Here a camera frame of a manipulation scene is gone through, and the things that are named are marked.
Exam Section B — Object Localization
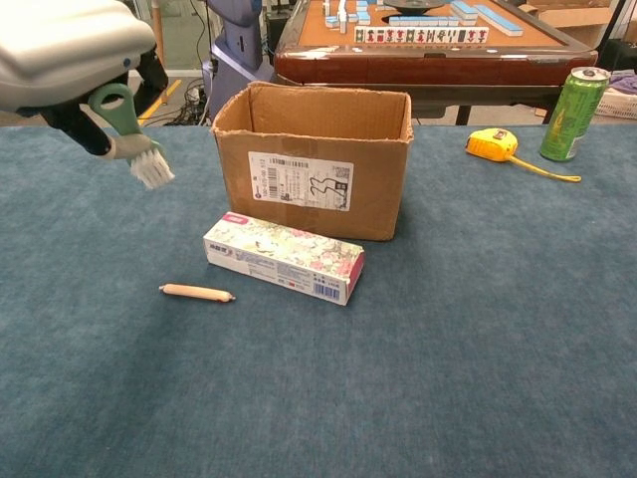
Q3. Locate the open brown cardboard box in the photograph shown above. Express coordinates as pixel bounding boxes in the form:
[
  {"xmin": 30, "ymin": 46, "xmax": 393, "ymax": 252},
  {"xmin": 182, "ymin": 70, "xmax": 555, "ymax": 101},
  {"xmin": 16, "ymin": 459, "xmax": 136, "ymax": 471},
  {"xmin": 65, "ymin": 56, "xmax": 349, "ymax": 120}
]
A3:
[{"xmin": 210, "ymin": 81, "xmax": 415, "ymax": 244}]

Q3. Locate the green toothbrush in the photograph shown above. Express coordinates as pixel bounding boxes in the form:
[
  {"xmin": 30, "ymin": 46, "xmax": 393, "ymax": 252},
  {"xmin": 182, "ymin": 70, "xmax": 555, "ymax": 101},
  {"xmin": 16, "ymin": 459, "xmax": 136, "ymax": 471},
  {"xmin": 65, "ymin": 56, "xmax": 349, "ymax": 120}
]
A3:
[{"xmin": 87, "ymin": 83, "xmax": 176, "ymax": 191}]

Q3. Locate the black cable bundle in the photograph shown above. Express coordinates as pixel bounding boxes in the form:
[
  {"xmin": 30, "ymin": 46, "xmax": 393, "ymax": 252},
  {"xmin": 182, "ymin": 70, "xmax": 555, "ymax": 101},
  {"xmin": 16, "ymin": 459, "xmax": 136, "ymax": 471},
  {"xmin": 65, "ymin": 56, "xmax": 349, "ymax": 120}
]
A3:
[{"xmin": 163, "ymin": 79, "xmax": 210, "ymax": 125}]

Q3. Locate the purple cloth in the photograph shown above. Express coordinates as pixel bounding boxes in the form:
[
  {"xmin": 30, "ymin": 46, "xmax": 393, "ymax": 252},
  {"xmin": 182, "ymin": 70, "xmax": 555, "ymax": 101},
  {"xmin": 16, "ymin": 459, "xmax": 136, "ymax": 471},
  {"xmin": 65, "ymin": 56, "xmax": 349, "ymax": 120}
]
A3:
[{"xmin": 607, "ymin": 71, "xmax": 637, "ymax": 95}]

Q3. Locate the light wooden pole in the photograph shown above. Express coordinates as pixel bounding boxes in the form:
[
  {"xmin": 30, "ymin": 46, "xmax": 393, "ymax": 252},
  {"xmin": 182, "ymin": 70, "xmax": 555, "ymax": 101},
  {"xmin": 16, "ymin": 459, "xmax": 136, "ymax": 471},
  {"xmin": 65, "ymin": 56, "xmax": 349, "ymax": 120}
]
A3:
[{"xmin": 151, "ymin": 0, "xmax": 169, "ymax": 51}]

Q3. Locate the dark round centre dish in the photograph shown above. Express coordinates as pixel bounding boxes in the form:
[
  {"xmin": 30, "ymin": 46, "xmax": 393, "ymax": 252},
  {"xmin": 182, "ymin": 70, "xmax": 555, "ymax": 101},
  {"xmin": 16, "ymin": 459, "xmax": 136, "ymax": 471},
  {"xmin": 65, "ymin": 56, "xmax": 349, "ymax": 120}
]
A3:
[{"xmin": 381, "ymin": 0, "xmax": 452, "ymax": 15}]

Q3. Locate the long blue mahjong tile row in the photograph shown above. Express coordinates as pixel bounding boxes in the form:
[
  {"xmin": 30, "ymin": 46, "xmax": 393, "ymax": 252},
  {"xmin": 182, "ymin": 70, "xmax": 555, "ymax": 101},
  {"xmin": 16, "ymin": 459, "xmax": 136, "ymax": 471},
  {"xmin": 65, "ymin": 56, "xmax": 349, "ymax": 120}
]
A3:
[{"xmin": 474, "ymin": 3, "xmax": 525, "ymax": 37}]

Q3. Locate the blue grey machine base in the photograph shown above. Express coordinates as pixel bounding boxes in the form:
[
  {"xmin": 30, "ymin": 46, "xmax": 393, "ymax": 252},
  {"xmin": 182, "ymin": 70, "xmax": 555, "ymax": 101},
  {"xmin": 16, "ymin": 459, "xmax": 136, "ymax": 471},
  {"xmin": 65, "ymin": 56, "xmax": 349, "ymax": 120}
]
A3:
[{"xmin": 201, "ymin": 0, "xmax": 276, "ymax": 120}]

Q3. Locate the wrapped sausage stick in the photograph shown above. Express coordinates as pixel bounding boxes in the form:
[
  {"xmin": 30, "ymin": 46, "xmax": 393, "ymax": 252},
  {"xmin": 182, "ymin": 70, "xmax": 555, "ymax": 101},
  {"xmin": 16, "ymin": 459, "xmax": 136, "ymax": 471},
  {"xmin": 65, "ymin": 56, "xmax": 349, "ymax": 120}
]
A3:
[{"xmin": 158, "ymin": 283, "xmax": 237, "ymax": 304}]

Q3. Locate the brown mahjong table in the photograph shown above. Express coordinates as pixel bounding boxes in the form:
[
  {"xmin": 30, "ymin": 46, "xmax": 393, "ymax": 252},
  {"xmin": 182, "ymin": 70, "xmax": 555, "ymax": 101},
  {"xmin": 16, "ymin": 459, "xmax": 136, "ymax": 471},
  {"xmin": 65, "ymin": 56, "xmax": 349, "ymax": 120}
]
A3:
[{"xmin": 273, "ymin": 0, "xmax": 599, "ymax": 125}]

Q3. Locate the blue carpet table cover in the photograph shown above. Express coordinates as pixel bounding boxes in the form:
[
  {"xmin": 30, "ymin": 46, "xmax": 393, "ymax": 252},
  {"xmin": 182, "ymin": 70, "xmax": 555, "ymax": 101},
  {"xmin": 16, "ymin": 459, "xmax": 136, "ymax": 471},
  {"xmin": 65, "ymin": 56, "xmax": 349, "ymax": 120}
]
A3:
[{"xmin": 0, "ymin": 123, "xmax": 637, "ymax": 478}]

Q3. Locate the short blue mahjong tile stack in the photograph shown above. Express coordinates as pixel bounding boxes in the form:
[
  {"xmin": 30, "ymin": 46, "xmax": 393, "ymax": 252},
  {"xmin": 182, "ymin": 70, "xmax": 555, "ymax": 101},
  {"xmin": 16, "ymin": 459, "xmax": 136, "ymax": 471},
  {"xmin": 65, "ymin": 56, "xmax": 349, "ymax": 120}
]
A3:
[{"xmin": 450, "ymin": 0, "xmax": 480, "ymax": 21}]

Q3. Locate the white plastic basket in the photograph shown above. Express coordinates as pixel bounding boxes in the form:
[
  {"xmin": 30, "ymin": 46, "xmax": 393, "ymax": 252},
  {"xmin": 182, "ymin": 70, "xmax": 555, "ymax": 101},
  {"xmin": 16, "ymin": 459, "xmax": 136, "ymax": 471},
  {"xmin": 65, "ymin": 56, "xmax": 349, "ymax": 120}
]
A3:
[{"xmin": 593, "ymin": 89, "xmax": 637, "ymax": 120}]

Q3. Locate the green drink can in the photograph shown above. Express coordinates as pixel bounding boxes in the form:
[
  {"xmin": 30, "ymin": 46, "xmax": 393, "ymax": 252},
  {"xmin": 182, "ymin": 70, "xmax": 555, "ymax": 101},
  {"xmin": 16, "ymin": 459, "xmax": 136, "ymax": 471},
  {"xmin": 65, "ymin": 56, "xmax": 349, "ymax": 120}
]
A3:
[{"xmin": 539, "ymin": 66, "xmax": 612, "ymax": 163}]

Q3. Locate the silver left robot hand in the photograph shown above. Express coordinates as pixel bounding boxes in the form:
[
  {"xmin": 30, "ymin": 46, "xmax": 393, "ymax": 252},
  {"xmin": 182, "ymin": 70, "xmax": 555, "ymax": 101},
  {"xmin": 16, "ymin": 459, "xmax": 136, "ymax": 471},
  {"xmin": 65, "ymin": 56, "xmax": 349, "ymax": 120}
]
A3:
[{"xmin": 0, "ymin": 0, "xmax": 170, "ymax": 160}]

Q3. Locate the yellow tape measure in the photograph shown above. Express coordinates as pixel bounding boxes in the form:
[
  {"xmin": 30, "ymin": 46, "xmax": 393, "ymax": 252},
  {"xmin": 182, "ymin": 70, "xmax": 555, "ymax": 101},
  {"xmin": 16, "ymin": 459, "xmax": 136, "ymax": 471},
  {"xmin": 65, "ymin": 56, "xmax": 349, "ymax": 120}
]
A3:
[{"xmin": 465, "ymin": 126, "xmax": 582, "ymax": 184}]

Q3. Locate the white floral toothpaste box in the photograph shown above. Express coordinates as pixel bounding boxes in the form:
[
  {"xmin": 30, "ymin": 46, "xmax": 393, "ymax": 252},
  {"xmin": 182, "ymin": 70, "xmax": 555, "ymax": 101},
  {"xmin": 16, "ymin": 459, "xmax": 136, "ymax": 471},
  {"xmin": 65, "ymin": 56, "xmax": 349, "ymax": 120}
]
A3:
[{"xmin": 202, "ymin": 211, "xmax": 366, "ymax": 307}]

